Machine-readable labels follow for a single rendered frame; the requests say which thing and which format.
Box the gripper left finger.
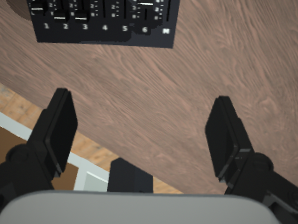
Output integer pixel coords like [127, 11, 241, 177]
[0, 88, 78, 214]

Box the black lighting desk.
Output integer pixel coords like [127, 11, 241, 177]
[26, 0, 180, 49]

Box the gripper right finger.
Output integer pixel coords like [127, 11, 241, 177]
[205, 96, 298, 224]

